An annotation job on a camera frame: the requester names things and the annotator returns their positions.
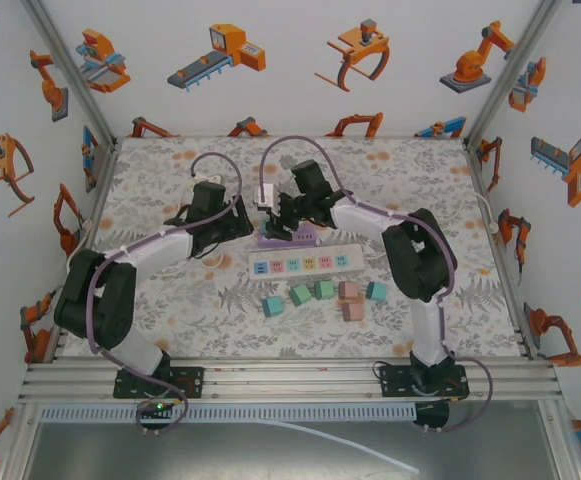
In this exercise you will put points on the aluminium corner post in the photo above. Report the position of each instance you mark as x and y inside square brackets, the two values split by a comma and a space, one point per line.
[72, 70]
[511, 70]

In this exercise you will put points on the wide aluminium base rail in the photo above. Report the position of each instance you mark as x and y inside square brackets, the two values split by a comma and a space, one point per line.
[290, 380]

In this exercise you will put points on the aluminium side rail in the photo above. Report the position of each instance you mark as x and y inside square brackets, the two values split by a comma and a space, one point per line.
[99, 190]
[511, 280]

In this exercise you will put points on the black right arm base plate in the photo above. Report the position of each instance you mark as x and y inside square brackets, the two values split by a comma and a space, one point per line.
[395, 382]

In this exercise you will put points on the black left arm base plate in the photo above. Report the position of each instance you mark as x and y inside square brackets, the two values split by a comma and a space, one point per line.
[190, 382]

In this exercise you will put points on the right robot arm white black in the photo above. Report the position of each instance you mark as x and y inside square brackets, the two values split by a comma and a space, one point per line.
[360, 225]

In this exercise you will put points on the white power strip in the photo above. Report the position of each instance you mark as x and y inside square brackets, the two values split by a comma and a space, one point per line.
[305, 263]

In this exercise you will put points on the purple power strip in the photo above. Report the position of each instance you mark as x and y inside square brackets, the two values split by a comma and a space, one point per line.
[302, 235]

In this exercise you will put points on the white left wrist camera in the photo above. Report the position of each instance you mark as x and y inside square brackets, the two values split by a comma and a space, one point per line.
[207, 179]

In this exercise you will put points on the floral tablecloth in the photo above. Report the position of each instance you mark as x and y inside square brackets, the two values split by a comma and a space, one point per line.
[220, 335]

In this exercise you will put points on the black controller with green light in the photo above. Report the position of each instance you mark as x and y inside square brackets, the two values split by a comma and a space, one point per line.
[157, 407]

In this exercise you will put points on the pink cube plug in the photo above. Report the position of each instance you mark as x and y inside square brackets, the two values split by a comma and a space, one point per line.
[353, 311]
[349, 291]

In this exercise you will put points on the black connector box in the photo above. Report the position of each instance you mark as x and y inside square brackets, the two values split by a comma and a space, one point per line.
[432, 412]

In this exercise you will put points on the green cube plug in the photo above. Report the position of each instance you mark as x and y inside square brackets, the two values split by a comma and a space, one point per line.
[324, 290]
[300, 296]

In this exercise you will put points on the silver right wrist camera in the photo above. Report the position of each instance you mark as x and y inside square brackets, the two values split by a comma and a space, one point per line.
[264, 195]

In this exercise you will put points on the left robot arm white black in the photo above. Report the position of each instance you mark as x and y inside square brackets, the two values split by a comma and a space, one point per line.
[165, 250]

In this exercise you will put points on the grey metal panel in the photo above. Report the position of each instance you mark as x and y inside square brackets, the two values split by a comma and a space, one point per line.
[170, 455]

